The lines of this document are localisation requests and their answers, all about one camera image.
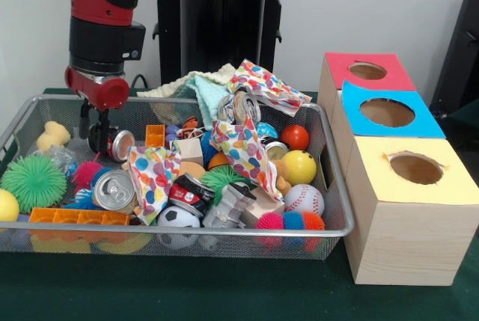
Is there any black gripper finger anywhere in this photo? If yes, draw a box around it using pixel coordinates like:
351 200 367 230
95 108 113 154
79 100 91 140

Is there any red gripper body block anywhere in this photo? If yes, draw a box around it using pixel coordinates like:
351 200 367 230
64 65 131 111

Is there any crushed red black can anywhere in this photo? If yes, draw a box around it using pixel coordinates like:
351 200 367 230
88 123 137 163

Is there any cream muslin cloth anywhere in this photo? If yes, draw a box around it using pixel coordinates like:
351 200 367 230
137 63 239 99

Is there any mint green cloth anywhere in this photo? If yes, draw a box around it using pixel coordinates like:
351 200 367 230
174 74 233 129

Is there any large polka dot cloth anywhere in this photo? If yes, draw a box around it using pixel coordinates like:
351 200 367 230
228 59 314 116

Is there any shallow clear bin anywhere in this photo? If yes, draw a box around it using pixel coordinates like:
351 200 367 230
0 95 356 262

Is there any wooden box with three holes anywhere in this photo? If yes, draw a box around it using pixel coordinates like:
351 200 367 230
317 53 479 287

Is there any yellow rubber duck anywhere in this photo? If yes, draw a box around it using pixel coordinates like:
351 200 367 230
37 120 72 152

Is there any crushed silver can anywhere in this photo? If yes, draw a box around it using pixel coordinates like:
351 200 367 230
91 168 138 213

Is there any small polka dot cloth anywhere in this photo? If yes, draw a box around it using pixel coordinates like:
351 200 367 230
127 145 183 224

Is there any large green spiky ball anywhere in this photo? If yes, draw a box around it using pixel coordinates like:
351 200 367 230
0 156 68 213

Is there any black and white soccer ball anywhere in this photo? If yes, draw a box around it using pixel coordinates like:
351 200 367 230
155 205 201 251

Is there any red ball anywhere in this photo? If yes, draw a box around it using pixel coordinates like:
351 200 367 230
281 124 311 151

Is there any yellow smiley ball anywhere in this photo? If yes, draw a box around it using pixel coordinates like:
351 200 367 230
281 150 317 186

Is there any white baseball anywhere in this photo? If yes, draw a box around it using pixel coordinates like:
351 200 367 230
284 183 326 218

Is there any black flat panel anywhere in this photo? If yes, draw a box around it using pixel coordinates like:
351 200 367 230
430 0 479 116

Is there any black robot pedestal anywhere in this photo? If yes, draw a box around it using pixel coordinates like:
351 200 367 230
144 0 300 92

